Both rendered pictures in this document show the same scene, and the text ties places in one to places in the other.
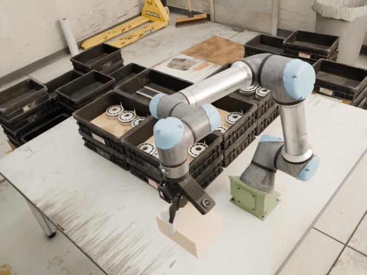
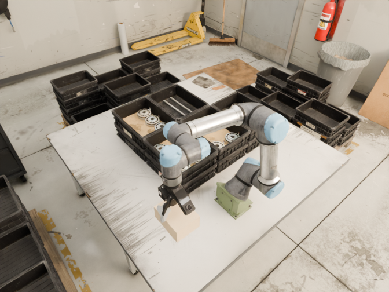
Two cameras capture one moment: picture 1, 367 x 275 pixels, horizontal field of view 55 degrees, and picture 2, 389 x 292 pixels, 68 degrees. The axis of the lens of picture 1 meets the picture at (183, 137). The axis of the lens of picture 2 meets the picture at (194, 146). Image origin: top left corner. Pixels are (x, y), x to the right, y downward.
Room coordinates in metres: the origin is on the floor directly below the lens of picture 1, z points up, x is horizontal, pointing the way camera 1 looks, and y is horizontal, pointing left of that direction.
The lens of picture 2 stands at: (-0.01, -0.07, 2.13)
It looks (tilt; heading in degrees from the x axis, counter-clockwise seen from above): 42 degrees down; 2
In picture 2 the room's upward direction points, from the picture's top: 2 degrees clockwise
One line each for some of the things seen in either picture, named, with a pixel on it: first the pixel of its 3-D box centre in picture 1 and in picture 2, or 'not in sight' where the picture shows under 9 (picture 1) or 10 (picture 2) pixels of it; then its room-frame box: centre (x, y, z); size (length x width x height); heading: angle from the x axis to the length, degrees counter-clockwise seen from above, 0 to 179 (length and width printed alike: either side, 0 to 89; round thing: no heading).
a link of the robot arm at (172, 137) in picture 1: (171, 141); (171, 161); (0.70, 0.03, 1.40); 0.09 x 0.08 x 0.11; 127
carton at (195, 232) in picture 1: (189, 223); (176, 216); (0.68, 0.02, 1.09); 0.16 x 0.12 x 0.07; 43
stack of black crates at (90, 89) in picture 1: (92, 107); (129, 101); (2.57, 0.73, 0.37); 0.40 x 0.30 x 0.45; 133
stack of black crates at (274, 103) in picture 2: not in sight; (281, 116); (2.50, -0.90, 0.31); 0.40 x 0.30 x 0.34; 43
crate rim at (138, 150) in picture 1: (170, 139); (180, 146); (1.30, 0.06, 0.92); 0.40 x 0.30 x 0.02; 44
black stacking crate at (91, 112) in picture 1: (117, 121); (144, 122); (1.59, 0.34, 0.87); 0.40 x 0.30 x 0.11; 44
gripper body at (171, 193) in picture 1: (176, 184); (171, 189); (0.70, 0.04, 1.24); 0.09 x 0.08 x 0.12; 43
